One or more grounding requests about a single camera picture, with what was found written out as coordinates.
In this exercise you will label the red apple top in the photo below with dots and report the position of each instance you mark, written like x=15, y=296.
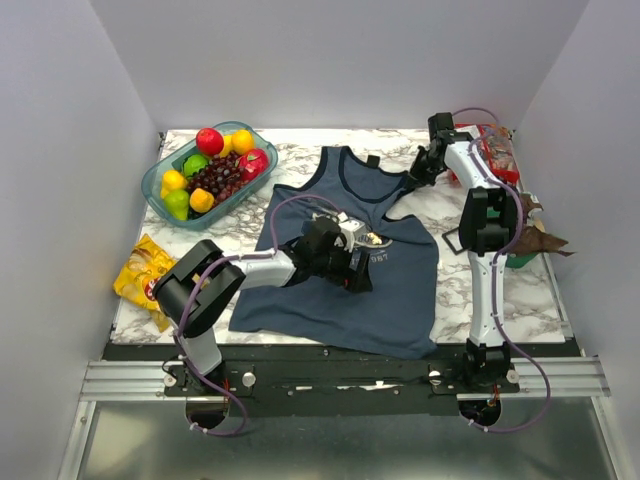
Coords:
x=209, y=141

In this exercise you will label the teal plastic fruit container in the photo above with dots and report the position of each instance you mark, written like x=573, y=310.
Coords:
x=151, y=181

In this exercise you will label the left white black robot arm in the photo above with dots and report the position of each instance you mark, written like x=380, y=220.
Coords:
x=197, y=289

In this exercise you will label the orange fruit top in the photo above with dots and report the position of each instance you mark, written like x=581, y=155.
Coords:
x=242, y=141

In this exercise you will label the red apple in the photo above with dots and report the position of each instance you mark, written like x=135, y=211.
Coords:
x=252, y=164
x=209, y=141

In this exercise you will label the orange fruit front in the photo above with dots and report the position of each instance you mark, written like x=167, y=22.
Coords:
x=201, y=201

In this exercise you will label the yellow Lays chips bag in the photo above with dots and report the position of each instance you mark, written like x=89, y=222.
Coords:
x=145, y=266

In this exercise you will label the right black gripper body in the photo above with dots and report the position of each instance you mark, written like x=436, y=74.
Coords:
x=424, y=169

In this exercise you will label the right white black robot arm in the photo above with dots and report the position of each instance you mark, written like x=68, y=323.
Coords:
x=490, y=225

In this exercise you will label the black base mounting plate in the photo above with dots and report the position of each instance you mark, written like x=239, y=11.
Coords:
x=305, y=380

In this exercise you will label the blue printed tank top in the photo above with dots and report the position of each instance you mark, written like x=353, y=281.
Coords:
x=394, y=319

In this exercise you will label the dark purple grape bunch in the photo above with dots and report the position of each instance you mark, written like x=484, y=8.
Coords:
x=220, y=176

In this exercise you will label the green fruit middle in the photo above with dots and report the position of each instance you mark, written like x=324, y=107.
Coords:
x=194, y=164

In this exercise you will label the orange fruit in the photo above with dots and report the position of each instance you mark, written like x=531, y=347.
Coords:
x=201, y=201
x=242, y=141

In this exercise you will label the aluminium rail frame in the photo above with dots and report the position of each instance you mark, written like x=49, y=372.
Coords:
x=144, y=381

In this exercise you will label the green pear front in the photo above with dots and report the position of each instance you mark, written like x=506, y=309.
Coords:
x=177, y=204

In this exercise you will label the gold brooch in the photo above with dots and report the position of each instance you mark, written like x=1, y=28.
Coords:
x=374, y=240

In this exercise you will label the yellow lemon left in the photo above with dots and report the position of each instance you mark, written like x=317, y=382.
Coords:
x=172, y=180

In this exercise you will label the red candy bag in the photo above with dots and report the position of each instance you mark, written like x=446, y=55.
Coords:
x=495, y=149

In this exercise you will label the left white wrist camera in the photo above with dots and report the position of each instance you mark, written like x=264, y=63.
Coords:
x=351, y=231

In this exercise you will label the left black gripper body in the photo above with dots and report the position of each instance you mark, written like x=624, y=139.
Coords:
x=334, y=266

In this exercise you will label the red apple right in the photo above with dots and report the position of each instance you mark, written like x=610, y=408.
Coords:
x=252, y=164

